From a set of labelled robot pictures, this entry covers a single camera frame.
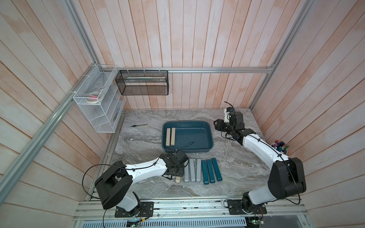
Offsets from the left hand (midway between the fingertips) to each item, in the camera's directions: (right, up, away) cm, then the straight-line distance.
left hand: (177, 173), depth 85 cm
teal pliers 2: (+24, +2, +1) cm, 24 cm away
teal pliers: (+17, +1, 0) cm, 17 cm away
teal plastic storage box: (+10, +21, +17) cm, 29 cm away
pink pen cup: (+62, +17, -2) cm, 64 cm away
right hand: (+25, +32, +5) cm, 41 cm away
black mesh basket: (-23, +59, +11) cm, 64 cm away
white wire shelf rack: (-40, +35, -7) cm, 54 cm away
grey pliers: (+9, +2, -1) cm, 10 cm away
